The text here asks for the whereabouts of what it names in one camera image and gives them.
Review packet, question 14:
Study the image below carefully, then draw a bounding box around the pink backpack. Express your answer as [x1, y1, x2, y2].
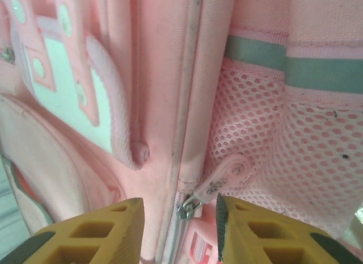
[0, 0, 363, 264]

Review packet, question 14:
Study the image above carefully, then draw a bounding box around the pink zipper pull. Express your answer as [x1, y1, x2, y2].
[178, 154, 253, 221]

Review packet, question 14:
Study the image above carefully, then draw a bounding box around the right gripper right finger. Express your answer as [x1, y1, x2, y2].
[214, 193, 363, 264]

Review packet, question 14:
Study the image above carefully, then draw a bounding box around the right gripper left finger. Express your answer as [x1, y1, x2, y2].
[0, 198, 145, 264]

